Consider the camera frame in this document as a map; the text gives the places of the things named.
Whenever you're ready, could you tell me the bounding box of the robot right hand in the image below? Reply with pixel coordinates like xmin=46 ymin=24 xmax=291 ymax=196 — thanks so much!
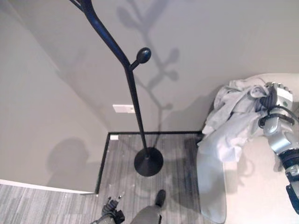
xmin=258 ymin=81 xmax=294 ymax=112

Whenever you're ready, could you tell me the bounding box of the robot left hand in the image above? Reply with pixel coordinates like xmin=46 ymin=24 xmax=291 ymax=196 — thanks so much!
xmin=101 ymin=190 xmax=126 ymax=215

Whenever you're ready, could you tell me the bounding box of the light grey garment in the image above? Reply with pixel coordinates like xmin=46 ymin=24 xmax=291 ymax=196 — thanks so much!
xmin=197 ymin=78 xmax=281 ymax=163

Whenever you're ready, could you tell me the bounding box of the black coat rack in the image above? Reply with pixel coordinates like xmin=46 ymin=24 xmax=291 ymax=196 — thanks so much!
xmin=69 ymin=0 xmax=164 ymax=177

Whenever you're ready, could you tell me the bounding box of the robot dark foot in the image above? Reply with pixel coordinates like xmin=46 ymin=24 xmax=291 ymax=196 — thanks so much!
xmin=155 ymin=189 xmax=167 ymax=208

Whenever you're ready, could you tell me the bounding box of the white wall outlet plate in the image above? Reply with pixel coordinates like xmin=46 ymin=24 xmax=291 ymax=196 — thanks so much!
xmin=112 ymin=104 xmax=135 ymax=114

